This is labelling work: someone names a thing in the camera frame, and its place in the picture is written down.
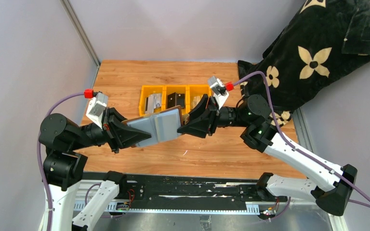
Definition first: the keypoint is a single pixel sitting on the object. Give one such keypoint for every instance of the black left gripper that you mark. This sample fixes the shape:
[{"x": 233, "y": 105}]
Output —
[{"x": 110, "y": 130}]

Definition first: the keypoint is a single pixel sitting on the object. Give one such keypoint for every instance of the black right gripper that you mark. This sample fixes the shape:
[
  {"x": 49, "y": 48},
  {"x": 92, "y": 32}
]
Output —
[{"x": 211, "y": 116}]

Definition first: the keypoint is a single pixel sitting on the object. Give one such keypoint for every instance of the brown leather card holder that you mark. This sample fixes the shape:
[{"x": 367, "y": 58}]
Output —
[{"x": 162, "y": 126}]

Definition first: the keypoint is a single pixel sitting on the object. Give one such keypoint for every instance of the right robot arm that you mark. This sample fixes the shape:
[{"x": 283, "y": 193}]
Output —
[{"x": 325, "y": 183}]

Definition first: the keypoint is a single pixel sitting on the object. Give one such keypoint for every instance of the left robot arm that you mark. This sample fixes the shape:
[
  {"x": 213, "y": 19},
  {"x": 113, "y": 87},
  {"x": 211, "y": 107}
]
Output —
[{"x": 63, "y": 167}]

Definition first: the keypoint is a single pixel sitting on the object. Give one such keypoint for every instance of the black card in tray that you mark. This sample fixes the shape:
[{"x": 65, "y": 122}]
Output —
[{"x": 176, "y": 99}]

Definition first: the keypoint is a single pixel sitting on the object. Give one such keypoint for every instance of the silver card in tray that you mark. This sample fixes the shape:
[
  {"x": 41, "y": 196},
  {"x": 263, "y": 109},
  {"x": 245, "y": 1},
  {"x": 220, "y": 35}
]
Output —
[{"x": 153, "y": 102}]

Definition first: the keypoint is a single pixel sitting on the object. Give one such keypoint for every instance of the yellow compartment tray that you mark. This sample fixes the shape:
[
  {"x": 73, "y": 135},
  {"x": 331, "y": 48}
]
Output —
[{"x": 193, "y": 94}]

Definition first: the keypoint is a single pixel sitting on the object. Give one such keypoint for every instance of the black floral blanket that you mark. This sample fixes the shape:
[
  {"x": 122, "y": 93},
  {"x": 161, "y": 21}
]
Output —
[{"x": 325, "y": 41}]

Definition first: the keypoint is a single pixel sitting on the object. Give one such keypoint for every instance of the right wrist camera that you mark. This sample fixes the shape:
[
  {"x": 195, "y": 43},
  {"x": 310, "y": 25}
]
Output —
[{"x": 220, "y": 93}]

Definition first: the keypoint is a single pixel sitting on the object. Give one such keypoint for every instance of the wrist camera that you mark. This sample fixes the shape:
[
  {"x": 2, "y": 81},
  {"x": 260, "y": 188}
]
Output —
[
  {"x": 220, "y": 93},
  {"x": 96, "y": 107}
]

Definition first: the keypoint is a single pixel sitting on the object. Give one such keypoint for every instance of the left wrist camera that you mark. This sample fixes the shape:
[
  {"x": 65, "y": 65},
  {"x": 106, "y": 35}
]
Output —
[{"x": 96, "y": 107}]

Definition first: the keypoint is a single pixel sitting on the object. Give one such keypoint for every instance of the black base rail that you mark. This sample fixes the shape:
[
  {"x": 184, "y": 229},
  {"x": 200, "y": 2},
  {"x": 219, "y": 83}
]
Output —
[{"x": 191, "y": 195}]

